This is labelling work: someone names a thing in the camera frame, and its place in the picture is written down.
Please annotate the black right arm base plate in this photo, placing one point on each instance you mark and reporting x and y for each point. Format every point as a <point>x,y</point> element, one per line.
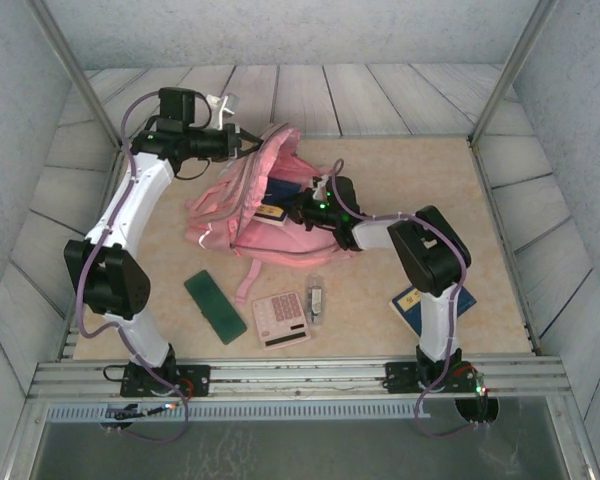
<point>400,377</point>

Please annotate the pink calculator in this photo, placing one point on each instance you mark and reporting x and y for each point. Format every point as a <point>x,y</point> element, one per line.
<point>280,320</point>

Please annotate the aluminium frame post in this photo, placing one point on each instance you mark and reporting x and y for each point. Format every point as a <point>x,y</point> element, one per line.
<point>510,65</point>
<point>75,75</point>

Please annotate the blue notebook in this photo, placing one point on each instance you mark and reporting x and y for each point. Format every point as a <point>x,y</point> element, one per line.
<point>280,192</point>
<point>405,305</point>

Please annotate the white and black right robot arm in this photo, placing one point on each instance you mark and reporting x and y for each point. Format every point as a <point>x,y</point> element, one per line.
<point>437,325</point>

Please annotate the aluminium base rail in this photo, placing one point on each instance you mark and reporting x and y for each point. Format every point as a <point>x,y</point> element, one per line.
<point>305,375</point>

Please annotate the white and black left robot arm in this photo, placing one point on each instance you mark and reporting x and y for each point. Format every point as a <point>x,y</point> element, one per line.
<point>145,200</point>

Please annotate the aluminium table edge rail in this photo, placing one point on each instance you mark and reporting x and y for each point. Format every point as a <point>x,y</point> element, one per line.
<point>70,345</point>
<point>495,210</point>

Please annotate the green pencil case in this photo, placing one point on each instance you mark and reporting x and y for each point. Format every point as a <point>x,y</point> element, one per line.
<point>215,310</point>

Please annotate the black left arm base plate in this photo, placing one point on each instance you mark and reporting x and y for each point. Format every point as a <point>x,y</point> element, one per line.
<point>195,380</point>

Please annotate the grey metal panel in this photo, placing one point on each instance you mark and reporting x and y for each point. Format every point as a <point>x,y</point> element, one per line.
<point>300,450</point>

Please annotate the pink student backpack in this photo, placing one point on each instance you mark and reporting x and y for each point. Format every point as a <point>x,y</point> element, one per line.
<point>280,245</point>

